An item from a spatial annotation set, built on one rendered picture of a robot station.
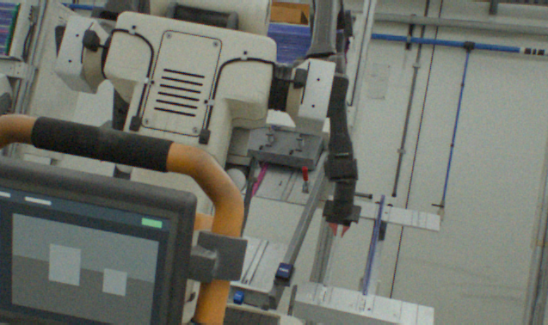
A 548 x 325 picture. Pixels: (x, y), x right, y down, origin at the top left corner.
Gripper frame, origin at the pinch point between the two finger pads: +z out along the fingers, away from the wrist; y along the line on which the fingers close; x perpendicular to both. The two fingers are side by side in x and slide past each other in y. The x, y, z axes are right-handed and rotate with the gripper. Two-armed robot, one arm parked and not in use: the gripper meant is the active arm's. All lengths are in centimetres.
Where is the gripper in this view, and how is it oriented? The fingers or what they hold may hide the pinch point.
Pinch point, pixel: (339, 233)
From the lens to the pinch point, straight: 173.7
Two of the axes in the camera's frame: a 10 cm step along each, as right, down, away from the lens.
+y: -9.6, -1.8, 2.0
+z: -0.3, 8.0, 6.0
